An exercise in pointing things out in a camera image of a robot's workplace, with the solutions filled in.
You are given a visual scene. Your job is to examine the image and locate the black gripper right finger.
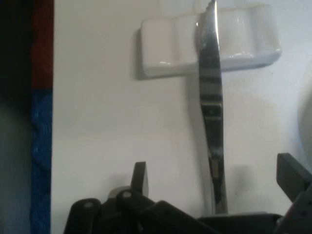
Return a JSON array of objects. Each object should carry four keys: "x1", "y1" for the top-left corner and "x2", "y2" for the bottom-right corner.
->
[{"x1": 275, "y1": 153, "x2": 312, "y2": 234}]

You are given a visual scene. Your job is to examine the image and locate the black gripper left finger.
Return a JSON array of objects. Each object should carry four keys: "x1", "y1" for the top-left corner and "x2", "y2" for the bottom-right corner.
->
[{"x1": 63, "y1": 161, "x2": 198, "y2": 234}]

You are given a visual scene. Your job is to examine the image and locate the silver table knife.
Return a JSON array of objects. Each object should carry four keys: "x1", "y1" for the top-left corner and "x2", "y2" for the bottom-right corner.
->
[{"x1": 195, "y1": 0, "x2": 229, "y2": 215}]

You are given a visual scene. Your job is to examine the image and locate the red and blue cloth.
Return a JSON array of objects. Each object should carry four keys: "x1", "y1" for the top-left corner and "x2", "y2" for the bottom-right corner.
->
[{"x1": 30, "y1": 89, "x2": 53, "y2": 234}]

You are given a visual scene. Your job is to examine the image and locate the white ceramic cutlery rest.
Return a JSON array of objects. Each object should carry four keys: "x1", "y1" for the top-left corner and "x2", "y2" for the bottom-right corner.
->
[{"x1": 136, "y1": 3, "x2": 283, "y2": 80}]

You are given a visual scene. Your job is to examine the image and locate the red toy block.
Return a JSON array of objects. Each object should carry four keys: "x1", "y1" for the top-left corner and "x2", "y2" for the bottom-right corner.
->
[{"x1": 31, "y1": 0, "x2": 54, "y2": 90}]

